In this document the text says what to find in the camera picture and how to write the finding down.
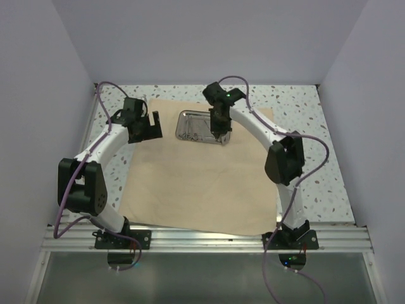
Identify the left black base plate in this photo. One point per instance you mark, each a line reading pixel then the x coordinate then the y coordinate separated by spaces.
pixel 140 238

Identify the steel instrument tray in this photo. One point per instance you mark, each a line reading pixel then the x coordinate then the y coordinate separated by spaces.
pixel 208 138

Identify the beige cloth wrap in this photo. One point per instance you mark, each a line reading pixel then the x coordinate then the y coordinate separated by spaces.
pixel 199 186

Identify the steel surgical scissors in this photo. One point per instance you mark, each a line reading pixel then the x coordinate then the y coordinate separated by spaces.
pixel 190 128

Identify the aluminium left side rail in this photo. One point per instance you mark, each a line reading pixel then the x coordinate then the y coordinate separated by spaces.
pixel 90 120

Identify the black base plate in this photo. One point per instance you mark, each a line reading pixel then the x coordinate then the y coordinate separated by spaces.
pixel 140 238
pixel 300 238

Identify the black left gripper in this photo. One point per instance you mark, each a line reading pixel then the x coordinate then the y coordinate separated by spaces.
pixel 152 132

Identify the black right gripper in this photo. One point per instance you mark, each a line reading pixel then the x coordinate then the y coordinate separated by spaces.
pixel 219 131

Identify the aluminium rail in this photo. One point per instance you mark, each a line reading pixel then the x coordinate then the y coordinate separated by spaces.
pixel 90 120
pixel 323 239

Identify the aluminium front rail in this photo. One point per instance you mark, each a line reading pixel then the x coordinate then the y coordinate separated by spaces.
pixel 323 239

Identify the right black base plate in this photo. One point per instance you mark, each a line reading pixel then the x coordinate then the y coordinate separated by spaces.
pixel 300 238

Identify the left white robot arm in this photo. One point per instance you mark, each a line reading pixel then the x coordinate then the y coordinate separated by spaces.
pixel 81 183

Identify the steel tweezers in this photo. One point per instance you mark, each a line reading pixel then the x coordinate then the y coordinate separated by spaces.
pixel 223 140

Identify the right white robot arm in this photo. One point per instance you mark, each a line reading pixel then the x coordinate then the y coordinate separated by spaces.
pixel 285 154

